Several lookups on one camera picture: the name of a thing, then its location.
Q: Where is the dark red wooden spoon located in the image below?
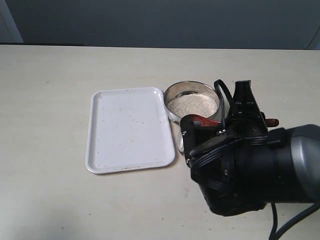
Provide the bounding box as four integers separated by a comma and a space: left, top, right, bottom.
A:
189, 114, 279, 128

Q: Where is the shiny steel cup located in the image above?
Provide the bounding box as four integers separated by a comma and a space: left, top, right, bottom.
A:
176, 127, 184, 155

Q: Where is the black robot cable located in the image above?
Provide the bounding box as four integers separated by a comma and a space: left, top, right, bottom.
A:
189, 79, 320, 240

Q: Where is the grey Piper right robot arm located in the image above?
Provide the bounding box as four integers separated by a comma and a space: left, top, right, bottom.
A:
180, 80, 320, 217

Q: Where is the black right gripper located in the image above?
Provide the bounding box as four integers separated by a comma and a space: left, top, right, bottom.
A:
189, 80, 268, 217

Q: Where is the white rectangular plastic tray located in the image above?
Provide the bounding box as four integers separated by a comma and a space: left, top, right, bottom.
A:
85, 87, 176, 175

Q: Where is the steel bowl with rice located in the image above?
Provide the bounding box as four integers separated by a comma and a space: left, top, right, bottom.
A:
163, 81, 220, 124

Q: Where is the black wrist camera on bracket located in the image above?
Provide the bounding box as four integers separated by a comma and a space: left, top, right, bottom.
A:
180, 114, 223, 167

